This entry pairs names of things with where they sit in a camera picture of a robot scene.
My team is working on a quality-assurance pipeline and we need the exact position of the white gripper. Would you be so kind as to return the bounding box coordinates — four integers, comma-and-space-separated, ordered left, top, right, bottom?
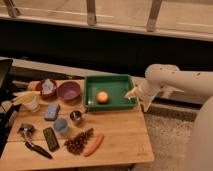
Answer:
125, 79, 157, 112

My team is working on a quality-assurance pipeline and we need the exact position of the light blue towel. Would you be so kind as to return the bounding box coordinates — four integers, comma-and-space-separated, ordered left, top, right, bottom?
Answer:
42, 79, 54, 95

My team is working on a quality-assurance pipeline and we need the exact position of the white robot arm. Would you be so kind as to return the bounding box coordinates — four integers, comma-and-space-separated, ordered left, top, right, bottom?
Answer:
125, 64, 213, 171

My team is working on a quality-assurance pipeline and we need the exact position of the green plastic tray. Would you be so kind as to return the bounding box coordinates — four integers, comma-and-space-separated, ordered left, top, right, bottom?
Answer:
83, 75, 137, 111

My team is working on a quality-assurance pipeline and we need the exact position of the orange fruit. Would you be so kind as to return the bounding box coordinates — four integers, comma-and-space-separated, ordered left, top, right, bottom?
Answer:
96, 91, 109, 104

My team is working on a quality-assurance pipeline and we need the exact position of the orange carrot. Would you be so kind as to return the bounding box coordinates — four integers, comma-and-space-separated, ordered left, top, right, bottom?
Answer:
83, 133, 104, 157

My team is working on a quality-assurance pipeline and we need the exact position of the small metal cup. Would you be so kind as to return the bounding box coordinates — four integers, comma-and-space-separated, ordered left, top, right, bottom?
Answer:
70, 110, 83, 125

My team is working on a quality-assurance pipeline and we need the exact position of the purple bowl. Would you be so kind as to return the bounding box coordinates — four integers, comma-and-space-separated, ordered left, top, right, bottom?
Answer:
57, 81, 81, 101

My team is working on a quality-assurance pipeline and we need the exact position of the brown grape bunch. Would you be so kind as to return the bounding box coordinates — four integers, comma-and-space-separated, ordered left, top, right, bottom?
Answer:
64, 128, 94, 155

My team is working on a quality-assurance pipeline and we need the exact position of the blue plastic cup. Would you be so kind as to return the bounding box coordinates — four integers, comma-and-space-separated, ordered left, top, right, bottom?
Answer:
53, 118, 69, 134

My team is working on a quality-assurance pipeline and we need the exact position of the blue sponge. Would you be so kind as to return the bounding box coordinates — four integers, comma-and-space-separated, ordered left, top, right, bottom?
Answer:
44, 103, 60, 121

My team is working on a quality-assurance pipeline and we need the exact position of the red bowl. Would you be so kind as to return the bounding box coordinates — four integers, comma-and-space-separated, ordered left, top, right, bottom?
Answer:
36, 79, 57, 98

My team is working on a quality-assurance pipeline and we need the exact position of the black remote control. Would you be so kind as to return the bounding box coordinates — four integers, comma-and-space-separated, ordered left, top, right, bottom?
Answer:
43, 127, 59, 152

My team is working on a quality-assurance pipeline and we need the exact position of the wooden round block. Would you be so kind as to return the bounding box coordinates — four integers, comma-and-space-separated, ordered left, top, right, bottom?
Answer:
27, 81, 40, 91

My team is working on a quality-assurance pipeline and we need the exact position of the white cup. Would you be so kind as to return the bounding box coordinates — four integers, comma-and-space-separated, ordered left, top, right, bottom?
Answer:
23, 96, 40, 112

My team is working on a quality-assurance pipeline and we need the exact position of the yellow banana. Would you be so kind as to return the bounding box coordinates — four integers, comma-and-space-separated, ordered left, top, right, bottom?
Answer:
12, 91, 39, 105

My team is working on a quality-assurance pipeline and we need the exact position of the metal can opener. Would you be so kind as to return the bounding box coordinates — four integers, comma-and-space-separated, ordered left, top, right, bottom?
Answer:
18, 123, 35, 141

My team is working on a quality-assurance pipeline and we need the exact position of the black equipment at left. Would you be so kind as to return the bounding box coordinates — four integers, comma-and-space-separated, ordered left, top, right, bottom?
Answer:
0, 59, 17, 157

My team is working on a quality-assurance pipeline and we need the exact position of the black handled peeler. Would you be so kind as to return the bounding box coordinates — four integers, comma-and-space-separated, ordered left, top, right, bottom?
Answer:
25, 141, 53, 159

